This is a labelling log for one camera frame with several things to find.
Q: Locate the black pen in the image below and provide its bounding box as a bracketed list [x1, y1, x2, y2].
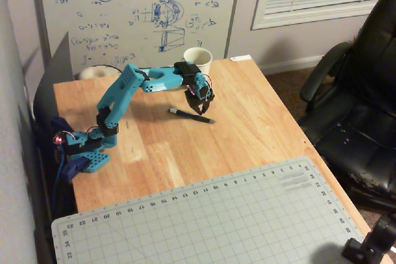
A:
[168, 108, 217, 124]

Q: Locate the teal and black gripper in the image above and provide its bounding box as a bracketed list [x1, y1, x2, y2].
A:
[184, 72, 216, 116]

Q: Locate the dark blue table clamp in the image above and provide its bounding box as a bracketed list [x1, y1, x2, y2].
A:
[60, 158, 91, 183]

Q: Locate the black leather office chair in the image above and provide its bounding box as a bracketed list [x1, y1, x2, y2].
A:
[296, 0, 396, 215]

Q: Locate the white round roll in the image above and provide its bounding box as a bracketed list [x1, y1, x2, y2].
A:
[78, 65, 124, 81]

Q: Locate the white ceramic mug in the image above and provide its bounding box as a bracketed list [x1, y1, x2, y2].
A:
[179, 46, 214, 74]

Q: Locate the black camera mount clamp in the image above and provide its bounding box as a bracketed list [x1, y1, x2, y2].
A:
[341, 214, 396, 264]

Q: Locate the grey gridded cutting mat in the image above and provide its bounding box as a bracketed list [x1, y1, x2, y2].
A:
[50, 155, 366, 264]

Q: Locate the whiteboard with blue drawings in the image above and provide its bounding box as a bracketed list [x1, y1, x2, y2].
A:
[29, 0, 244, 75]

